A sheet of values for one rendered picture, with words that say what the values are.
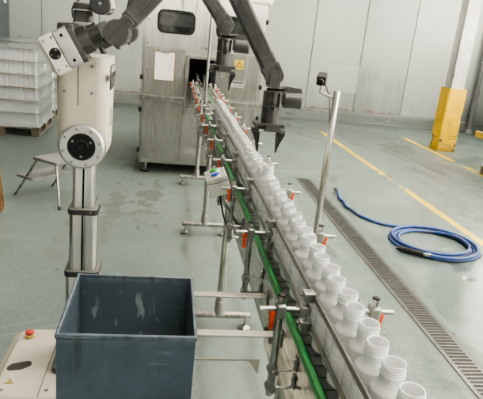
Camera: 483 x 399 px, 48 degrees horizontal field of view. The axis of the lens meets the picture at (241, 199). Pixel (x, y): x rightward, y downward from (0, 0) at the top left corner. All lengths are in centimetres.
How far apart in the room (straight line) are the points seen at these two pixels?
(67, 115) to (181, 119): 430
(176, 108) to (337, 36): 654
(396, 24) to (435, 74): 145
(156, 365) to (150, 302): 30
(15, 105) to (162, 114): 251
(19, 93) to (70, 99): 605
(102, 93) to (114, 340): 95
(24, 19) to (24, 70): 413
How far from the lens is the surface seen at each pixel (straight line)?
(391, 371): 88
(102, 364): 132
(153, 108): 620
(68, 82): 194
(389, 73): 1259
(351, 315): 101
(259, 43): 178
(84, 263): 218
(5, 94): 803
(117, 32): 175
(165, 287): 155
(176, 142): 626
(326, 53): 1210
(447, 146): 1036
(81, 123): 197
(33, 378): 237
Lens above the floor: 161
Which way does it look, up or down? 17 degrees down
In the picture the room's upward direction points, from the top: 6 degrees clockwise
